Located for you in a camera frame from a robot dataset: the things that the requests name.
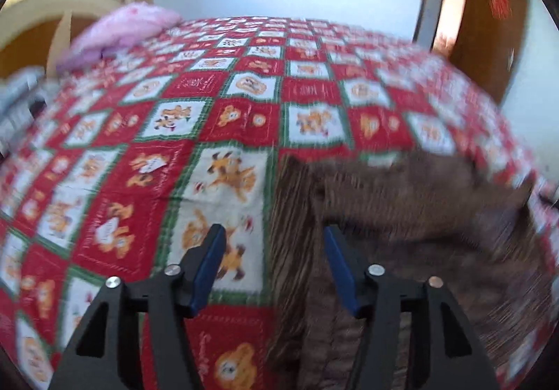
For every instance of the brown wooden door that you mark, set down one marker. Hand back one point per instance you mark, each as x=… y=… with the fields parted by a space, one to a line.
x=489 y=32

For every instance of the red paper door decoration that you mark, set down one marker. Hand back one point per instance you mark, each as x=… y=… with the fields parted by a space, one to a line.
x=501 y=2

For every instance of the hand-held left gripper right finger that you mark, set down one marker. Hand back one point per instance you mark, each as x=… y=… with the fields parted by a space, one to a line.
x=340 y=272

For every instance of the grey patterned pillow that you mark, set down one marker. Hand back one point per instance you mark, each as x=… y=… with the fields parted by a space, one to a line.
x=19 y=101

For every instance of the pink pillow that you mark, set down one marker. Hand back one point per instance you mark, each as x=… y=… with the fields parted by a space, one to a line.
x=122 y=32

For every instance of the brown knitted sweater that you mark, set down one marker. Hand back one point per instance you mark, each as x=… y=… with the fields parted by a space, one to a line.
x=415 y=215

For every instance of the cream and wood headboard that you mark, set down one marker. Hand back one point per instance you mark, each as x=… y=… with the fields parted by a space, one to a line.
x=39 y=23

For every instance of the red checkered printed blanket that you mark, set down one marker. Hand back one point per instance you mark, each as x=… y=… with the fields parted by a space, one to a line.
x=174 y=110

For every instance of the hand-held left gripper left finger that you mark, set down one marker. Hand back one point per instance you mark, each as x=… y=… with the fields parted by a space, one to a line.
x=209 y=267

